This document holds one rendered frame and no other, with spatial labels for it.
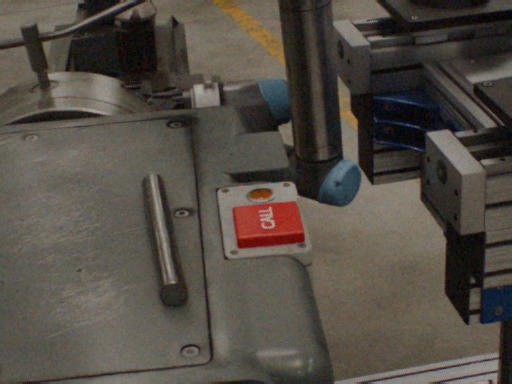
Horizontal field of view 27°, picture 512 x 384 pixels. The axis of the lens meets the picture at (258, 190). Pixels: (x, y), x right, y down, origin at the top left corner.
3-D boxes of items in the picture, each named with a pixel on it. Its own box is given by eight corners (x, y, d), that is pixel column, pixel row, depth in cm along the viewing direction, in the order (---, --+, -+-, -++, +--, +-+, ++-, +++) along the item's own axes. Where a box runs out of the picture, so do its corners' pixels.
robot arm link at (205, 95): (222, 137, 165) (218, 89, 161) (193, 140, 165) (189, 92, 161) (219, 118, 171) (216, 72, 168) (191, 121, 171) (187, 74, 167)
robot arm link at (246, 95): (293, 136, 166) (290, 86, 162) (223, 142, 165) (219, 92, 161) (287, 116, 173) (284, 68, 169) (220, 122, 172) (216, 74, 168)
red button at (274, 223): (305, 250, 93) (305, 230, 92) (238, 257, 93) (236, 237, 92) (297, 218, 98) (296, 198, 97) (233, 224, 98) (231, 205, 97)
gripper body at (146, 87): (119, 124, 172) (193, 118, 172) (118, 147, 164) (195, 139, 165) (113, 81, 168) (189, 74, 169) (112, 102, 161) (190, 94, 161)
